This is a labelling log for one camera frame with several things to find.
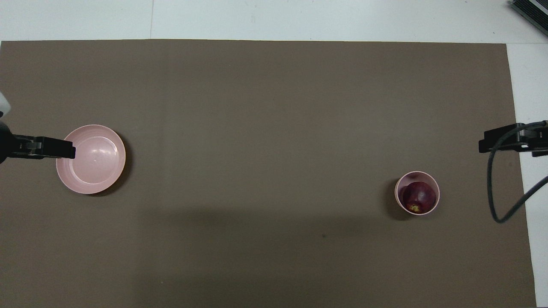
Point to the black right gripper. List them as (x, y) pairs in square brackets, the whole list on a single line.
[(535, 139)]

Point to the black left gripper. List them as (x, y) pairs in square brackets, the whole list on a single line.
[(5, 143)]

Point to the dark red apple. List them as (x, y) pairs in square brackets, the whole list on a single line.
[(418, 196)]

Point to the pink plate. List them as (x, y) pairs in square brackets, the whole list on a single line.
[(92, 160)]

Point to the pink bowl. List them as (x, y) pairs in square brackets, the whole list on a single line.
[(400, 199)]

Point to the grey ribbed metal device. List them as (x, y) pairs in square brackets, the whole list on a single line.
[(535, 10)]

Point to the brown table mat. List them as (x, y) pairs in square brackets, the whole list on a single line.
[(274, 128)]

